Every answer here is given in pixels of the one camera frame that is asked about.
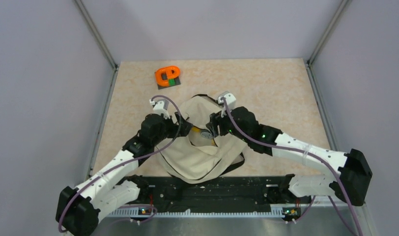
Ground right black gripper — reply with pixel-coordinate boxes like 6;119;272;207
207;104;250;143

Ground blue patterned tape roll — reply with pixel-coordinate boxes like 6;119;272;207
200;131;214;139

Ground beige canvas backpack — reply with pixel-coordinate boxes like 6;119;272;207
157;94;246;184

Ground orange toy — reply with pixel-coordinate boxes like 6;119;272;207
154;65;181;90

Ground yellow eraser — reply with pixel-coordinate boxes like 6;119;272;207
191;127;202;133

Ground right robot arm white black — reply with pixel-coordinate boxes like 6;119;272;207
206;107;372;207

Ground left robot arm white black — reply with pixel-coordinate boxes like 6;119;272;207
56;114;192;236

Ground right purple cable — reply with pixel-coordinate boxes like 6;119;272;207
221;97;364;236

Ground purple cable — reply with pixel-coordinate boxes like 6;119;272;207
57;95;183;233
221;97;364;236

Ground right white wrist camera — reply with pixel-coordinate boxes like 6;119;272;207
217;91;236;118

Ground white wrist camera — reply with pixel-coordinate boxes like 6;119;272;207
217;91;236;118
149;99;171;119

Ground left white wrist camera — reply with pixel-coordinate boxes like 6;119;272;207
149;99;171;119

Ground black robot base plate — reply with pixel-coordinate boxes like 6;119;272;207
120;175;313;215

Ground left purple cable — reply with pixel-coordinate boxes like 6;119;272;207
57;95;183;233

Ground aluminium frame rails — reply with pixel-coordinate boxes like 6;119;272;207
84;197;373;236

